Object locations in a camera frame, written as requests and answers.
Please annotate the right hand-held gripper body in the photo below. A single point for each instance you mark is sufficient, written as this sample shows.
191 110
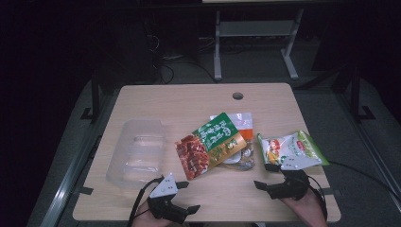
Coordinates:
294 186

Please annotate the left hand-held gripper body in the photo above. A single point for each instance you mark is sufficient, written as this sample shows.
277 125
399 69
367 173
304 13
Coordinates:
162 189

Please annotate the white and green snack packet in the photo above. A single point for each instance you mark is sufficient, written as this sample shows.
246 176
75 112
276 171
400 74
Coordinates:
283 148

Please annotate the clear plastic container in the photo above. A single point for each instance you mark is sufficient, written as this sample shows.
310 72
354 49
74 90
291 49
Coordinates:
138 151

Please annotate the green sausage snack packet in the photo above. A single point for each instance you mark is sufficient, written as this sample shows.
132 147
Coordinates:
208 145

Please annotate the clear packet with orange label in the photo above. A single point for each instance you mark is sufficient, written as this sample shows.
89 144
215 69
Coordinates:
244 126

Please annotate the person's right hand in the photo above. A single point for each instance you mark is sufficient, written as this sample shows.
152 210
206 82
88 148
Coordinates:
307 211

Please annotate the person's left hand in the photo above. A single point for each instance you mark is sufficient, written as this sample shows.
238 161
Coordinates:
145 219

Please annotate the black metal stand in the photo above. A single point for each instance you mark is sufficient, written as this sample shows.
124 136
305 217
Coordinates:
95 101
355 94

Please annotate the grey aluminium rail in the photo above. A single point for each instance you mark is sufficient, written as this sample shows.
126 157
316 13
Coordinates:
67 186

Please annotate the white metal stand frame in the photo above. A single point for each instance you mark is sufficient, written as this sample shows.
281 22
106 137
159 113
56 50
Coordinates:
217 47

